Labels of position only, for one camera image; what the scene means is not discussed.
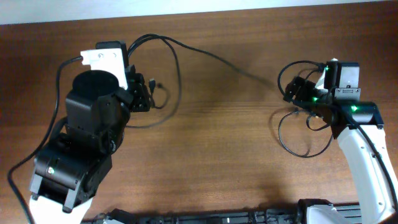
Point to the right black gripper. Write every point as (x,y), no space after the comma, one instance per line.
(293,88)

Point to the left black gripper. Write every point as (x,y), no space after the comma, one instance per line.
(136,86)

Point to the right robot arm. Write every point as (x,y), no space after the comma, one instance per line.
(359,130)

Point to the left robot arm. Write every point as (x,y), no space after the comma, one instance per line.
(77,157)

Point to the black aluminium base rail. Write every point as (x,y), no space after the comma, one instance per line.
(309,210)

